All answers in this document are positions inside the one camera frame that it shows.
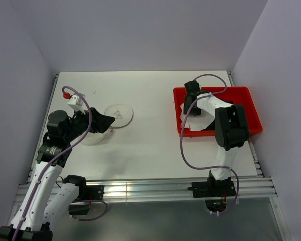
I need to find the red plastic bin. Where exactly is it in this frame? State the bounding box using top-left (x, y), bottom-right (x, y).
top-left (173, 87), bottom-right (263, 137)

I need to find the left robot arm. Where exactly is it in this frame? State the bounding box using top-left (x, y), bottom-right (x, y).
top-left (0, 108), bottom-right (115, 240)

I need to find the white bra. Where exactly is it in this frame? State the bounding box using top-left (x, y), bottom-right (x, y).
top-left (184, 107), bottom-right (215, 131)

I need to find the black garment in bin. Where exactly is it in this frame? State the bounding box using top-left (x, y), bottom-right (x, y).
top-left (203, 120), bottom-right (215, 131)

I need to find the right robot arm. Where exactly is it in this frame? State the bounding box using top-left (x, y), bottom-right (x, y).
top-left (180, 80), bottom-right (249, 196)

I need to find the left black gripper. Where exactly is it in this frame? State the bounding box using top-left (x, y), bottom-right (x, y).
top-left (63, 105), bottom-right (114, 142)

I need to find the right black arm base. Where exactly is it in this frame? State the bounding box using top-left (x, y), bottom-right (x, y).
top-left (187, 181), bottom-right (236, 198)

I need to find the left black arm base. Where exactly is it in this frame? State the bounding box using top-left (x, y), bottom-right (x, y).
top-left (68, 185), bottom-right (104, 216)

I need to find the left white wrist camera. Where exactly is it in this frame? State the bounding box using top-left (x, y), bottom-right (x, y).
top-left (67, 95), bottom-right (84, 112)

